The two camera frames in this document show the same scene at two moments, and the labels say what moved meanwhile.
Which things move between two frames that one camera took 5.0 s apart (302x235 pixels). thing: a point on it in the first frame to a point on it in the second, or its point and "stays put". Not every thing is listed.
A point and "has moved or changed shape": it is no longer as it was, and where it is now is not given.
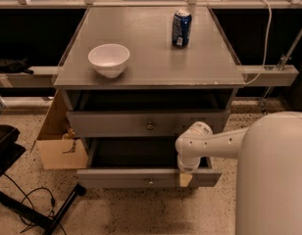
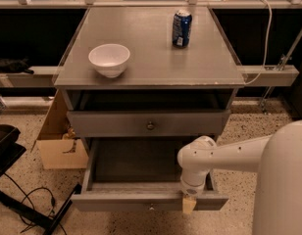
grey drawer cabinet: x=132 y=78 stays put
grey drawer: x=140 y=163 has moved or changed shape
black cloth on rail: x=9 y=66 stays put
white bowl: x=109 y=59 stays put
